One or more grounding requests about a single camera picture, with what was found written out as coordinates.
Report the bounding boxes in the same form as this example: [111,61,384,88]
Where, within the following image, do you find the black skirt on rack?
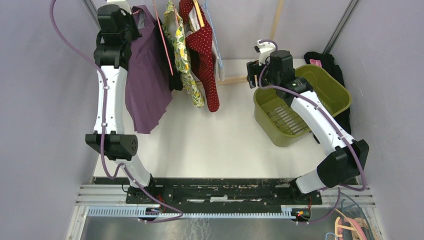
[156,17,183,91]

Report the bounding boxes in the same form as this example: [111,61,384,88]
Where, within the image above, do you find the right aluminium frame post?
[322,0,361,54]

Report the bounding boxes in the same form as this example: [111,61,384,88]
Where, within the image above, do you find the left aluminium frame post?
[82,0,100,30]

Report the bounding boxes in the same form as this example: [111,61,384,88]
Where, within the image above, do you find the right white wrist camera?
[254,39,278,66]

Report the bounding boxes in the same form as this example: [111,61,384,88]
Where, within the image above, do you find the white slotted cable duct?
[87,206,296,220]

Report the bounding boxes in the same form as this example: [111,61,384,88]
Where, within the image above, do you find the pile of spare hangers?
[324,198,381,240]

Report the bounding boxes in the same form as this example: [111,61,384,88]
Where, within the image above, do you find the red polka dot skirt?
[178,0,220,113]

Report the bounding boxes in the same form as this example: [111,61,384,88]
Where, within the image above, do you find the wooden clothes rack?
[199,0,286,85]

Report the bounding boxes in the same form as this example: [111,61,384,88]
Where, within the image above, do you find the black garment behind basket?
[303,51,352,135]

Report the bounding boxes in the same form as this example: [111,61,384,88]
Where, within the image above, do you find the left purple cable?
[49,0,184,224]

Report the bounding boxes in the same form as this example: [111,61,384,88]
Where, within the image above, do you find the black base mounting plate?
[146,177,323,214]

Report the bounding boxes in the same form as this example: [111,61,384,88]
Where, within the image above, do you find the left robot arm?
[85,0,158,204]

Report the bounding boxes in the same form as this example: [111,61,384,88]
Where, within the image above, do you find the olive green plastic basket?
[253,64,354,152]

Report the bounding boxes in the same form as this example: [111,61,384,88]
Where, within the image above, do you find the blue wire hanger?
[203,0,224,69]

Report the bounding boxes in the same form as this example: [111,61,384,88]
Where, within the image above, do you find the lemon print skirt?
[162,0,205,108]

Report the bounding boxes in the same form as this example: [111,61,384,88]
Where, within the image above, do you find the purple pleated skirt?
[125,5,173,134]

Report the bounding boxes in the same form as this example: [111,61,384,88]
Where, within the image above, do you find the aluminium frame post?
[82,0,100,30]
[322,0,361,54]

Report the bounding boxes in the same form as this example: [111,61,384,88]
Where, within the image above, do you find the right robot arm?
[246,50,370,204]

